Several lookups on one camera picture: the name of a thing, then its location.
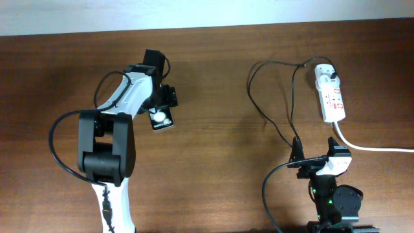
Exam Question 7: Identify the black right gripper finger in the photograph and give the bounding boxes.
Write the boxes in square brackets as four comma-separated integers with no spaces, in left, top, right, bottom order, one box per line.
[288,137,305,168]
[327,137,339,157]

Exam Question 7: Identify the white power strip red switches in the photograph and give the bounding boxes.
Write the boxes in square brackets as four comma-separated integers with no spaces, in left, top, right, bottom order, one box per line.
[316,82,345,123]

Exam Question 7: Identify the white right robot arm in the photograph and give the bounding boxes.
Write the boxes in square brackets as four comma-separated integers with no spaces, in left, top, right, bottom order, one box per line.
[288,137,363,232]

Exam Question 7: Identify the white USB wall charger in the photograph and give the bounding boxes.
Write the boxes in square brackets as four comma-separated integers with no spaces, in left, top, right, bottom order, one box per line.
[314,64,340,91]

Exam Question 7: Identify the white power strip cord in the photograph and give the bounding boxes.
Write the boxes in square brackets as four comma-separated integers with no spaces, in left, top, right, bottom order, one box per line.
[332,121,414,153]

